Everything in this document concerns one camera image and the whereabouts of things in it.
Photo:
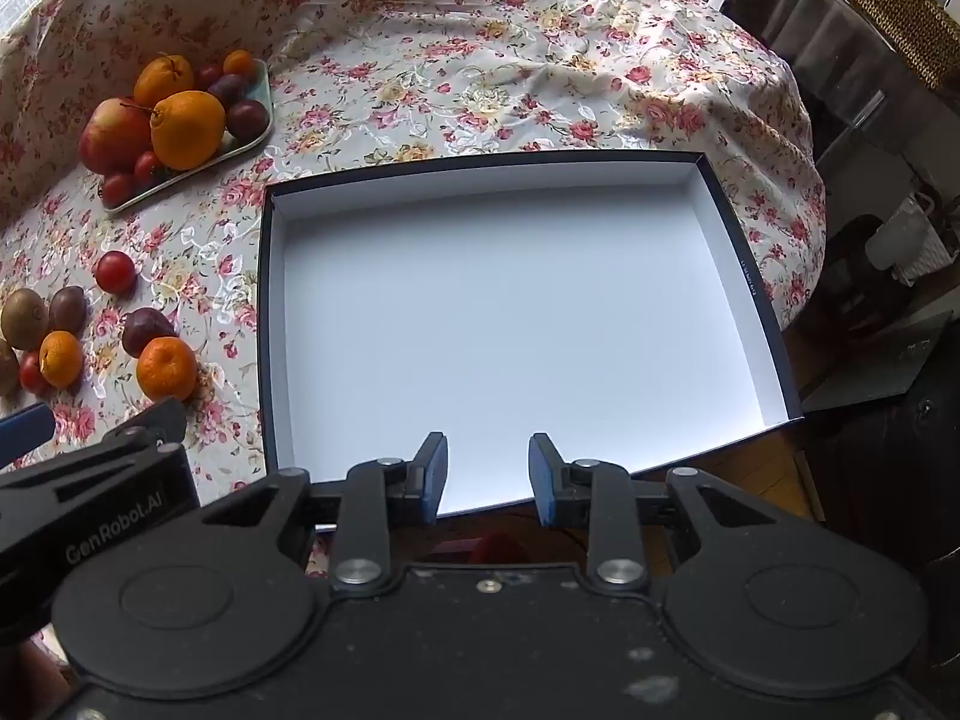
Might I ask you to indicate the dark plum tray right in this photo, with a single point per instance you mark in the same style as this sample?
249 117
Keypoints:
247 119

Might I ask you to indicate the dark plum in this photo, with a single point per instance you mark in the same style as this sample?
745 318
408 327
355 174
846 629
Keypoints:
142 326
67 310

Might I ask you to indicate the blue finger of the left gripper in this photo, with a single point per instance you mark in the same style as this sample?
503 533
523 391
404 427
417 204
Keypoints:
24 431

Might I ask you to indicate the small cherry tomato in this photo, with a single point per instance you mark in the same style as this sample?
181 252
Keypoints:
31 377

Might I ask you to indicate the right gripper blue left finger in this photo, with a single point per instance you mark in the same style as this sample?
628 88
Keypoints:
426 479

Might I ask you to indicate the dark plum tray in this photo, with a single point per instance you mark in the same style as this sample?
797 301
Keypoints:
247 119
229 89

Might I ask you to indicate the cherry tomato tray middle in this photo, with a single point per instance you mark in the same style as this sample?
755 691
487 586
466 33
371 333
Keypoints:
148 170

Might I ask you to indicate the brown kiwi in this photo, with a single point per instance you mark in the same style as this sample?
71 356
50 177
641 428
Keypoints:
9 370
24 319

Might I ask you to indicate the large orange with stem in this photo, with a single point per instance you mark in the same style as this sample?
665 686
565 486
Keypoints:
187 129

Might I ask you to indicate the floral tablecloth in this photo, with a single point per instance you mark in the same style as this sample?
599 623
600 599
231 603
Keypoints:
362 83

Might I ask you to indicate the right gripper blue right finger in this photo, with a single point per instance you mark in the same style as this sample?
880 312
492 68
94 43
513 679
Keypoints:
549 480

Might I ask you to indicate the light green tray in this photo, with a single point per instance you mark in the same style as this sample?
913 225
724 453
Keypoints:
230 147

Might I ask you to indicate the woven wicker basket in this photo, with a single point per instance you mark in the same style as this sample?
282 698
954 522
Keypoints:
925 36

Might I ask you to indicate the small mandarin on tray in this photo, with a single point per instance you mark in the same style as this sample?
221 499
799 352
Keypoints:
242 63

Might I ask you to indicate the rear orange on tray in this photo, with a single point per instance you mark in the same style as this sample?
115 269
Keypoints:
162 77

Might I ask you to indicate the cherry tomato tray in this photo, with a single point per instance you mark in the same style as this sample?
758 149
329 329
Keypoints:
117 189
148 170

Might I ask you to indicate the cherry tomato tray front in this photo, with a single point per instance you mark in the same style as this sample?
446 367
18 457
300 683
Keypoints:
117 189

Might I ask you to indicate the small mandarin orange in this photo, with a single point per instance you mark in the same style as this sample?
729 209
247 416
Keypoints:
60 359

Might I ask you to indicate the dark plum tray middle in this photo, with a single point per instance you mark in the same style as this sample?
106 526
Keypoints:
229 89

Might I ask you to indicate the white box with dark rim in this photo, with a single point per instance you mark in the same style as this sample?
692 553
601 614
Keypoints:
608 299

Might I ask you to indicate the red apple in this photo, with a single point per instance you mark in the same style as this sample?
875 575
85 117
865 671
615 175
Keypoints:
115 137

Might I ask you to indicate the dark red fruit tray rear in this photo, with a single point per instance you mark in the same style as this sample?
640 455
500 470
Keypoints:
207 75

